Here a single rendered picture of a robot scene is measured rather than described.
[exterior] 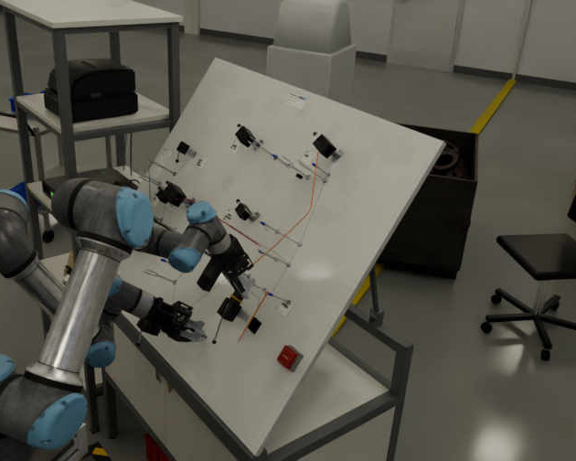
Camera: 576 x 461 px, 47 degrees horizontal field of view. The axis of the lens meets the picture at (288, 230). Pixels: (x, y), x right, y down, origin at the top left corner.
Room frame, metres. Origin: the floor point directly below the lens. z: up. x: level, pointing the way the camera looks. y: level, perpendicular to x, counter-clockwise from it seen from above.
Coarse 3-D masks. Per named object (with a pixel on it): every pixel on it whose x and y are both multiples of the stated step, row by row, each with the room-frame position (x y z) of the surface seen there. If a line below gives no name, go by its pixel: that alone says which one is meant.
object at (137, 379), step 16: (128, 352) 2.06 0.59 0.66; (112, 368) 2.19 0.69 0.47; (128, 368) 2.07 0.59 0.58; (144, 368) 1.95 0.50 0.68; (128, 384) 2.08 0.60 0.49; (144, 384) 1.96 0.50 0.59; (160, 384) 1.86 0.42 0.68; (144, 400) 1.96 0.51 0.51; (160, 400) 1.86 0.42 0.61; (144, 416) 1.97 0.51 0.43; (160, 416) 1.87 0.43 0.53; (160, 432) 1.87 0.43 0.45
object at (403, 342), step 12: (348, 312) 1.95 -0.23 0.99; (360, 312) 1.93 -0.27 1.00; (360, 324) 1.90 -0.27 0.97; (372, 324) 1.87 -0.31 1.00; (384, 336) 1.81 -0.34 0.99; (396, 336) 1.81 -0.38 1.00; (396, 348) 1.77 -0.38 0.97; (408, 348) 1.74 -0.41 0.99; (396, 360) 1.76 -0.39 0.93; (408, 360) 1.75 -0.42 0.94; (396, 372) 1.76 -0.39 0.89; (408, 372) 1.76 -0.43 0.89; (396, 384) 1.75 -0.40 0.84
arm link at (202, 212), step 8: (192, 208) 1.61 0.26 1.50; (200, 208) 1.60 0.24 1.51; (208, 208) 1.60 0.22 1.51; (192, 216) 1.58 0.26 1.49; (200, 216) 1.57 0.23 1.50; (208, 216) 1.59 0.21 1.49; (216, 216) 1.61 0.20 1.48; (192, 224) 1.58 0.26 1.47; (200, 224) 1.57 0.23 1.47; (208, 224) 1.58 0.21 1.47; (216, 224) 1.60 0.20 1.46; (208, 232) 1.57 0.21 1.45; (216, 232) 1.60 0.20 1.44; (224, 232) 1.63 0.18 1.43; (216, 240) 1.60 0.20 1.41
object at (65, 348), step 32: (96, 192) 1.23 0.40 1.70; (128, 192) 1.23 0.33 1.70; (96, 224) 1.17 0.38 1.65; (128, 224) 1.17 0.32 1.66; (96, 256) 1.15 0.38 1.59; (128, 256) 1.19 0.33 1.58; (96, 288) 1.11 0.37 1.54; (64, 320) 1.06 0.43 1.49; (96, 320) 1.09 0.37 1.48; (64, 352) 1.03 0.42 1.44; (32, 384) 0.98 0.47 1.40; (64, 384) 0.99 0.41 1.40; (0, 416) 0.95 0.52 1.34; (32, 416) 0.93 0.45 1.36; (64, 416) 0.95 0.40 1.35
